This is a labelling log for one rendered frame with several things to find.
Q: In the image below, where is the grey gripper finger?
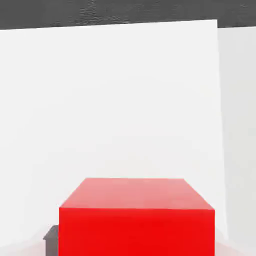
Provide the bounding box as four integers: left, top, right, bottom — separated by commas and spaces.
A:
27, 224, 60, 256

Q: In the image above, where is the small red cube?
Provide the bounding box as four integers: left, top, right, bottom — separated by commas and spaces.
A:
58, 177, 216, 256

